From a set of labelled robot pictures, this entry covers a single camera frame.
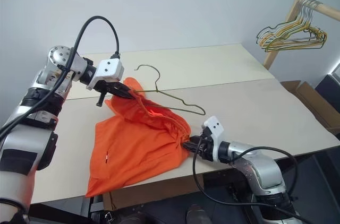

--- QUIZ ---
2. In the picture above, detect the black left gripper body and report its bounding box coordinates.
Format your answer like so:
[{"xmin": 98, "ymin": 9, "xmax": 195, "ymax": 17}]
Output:
[{"xmin": 95, "ymin": 79, "xmax": 126, "ymax": 108}]

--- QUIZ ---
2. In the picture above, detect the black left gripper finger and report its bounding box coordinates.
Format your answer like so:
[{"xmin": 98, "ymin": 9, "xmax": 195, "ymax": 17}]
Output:
[
  {"xmin": 115, "ymin": 81, "xmax": 132, "ymax": 94},
  {"xmin": 109, "ymin": 89, "xmax": 134, "ymax": 100}
]

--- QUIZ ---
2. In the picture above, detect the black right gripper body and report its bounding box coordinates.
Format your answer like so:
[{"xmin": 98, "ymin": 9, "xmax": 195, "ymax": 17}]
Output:
[{"xmin": 190, "ymin": 127, "xmax": 215, "ymax": 160}]

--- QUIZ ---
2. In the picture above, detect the olive wire hanger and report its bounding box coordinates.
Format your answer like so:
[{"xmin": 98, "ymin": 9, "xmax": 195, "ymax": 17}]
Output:
[{"xmin": 132, "ymin": 64, "xmax": 207, "ymax": 116}]

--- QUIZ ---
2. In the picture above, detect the orange shirt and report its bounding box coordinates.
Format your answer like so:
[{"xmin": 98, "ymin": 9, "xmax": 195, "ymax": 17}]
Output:
[{"xmin": 85, "ymin": 76, "xmax": 192, "ymax": 199}]

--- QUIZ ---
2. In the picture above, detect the brown cardboard box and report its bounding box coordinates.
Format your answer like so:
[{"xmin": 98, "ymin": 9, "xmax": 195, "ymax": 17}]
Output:
[{"xmin": 280, "ymin": 80, "xmax": 340, "ymax": 136}]

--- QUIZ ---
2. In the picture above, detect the black boxy object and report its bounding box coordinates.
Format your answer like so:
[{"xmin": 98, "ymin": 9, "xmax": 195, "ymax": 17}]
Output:
[{"xmin": 314, "ymin": 64, "xmax": 340, "ymax": 97}]

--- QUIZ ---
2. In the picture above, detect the wooden clothes rack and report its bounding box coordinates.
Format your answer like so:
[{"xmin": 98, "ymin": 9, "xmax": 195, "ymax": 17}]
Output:
[{"xmin": 262, "ymin": 0, "xmax": 340, "ymax": 70}]

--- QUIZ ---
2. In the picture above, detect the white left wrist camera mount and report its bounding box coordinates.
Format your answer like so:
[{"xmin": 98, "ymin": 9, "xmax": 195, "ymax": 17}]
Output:
[{"xmin": 85, "ymin": 58, "xmax": 125, "ymax": 91}]

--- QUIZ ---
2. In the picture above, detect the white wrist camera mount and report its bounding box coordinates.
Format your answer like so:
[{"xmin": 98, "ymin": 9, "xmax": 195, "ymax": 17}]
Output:
[
  {"xmin": 85, "ymin": 58, "xmax": 125, "ymax": 91},
  {"xmin": 201, "ymin": 115, "xmax": 225, "ymax": 161}
]

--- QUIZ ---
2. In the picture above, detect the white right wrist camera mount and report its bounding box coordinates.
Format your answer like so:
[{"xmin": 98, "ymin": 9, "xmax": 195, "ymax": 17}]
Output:
[{"xmin": 201, "ymin": 115, "xmax": 225, "ymax": 161}]

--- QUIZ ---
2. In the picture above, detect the bunch of wire hangers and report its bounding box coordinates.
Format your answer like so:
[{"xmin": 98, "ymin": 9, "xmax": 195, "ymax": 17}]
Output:
[{"xmin": 256, "ymin": 0, "xmax": 328, "ymax": 53}]

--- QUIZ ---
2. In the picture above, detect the black metal table frame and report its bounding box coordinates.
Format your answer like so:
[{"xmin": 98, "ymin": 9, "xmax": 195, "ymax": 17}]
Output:
[{"xmin": 79, "ymin": 176, "xmax": 266, "ymax": 224}]

